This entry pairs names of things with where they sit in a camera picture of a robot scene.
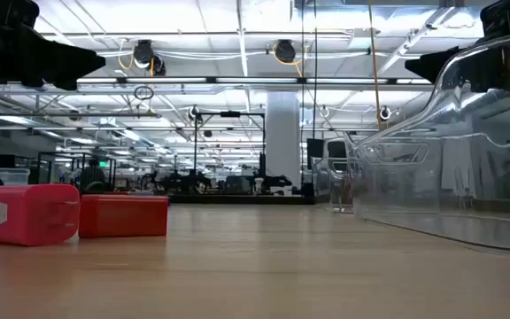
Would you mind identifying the black cable reel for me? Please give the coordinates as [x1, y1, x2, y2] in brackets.
[274, 39, 298, 64]
[132, 39, 167, 76]

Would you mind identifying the black square monitor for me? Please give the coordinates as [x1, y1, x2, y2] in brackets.
[306, 137, 326, 160]

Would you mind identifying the ceiling light strip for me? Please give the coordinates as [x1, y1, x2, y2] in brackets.
[76, 76, 434, 86]

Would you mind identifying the yellow cable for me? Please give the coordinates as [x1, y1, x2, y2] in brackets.
[367, 0, 383, 130]

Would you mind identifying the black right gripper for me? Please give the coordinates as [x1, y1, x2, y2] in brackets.
[404, 0, 510, 93]

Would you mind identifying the white column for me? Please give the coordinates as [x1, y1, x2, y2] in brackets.
[265, 90, 302, 190]

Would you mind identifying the red square charger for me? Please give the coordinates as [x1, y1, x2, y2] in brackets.
[78, 194, 170, 239]

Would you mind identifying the small black cable coil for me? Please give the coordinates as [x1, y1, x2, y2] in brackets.
[133, 85, 155, 101]

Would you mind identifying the black aluminium table frame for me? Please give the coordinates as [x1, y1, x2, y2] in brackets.
[168, 193, 317, 206]

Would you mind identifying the black background frame rig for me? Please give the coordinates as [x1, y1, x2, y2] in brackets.
[192, 111, 267, 196]

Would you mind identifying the clear storage bin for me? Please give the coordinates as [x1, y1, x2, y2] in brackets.
[0, 167, 31, 186]

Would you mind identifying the pink charger with prongs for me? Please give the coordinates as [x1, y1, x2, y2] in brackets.
[0, 183, 81, 247]

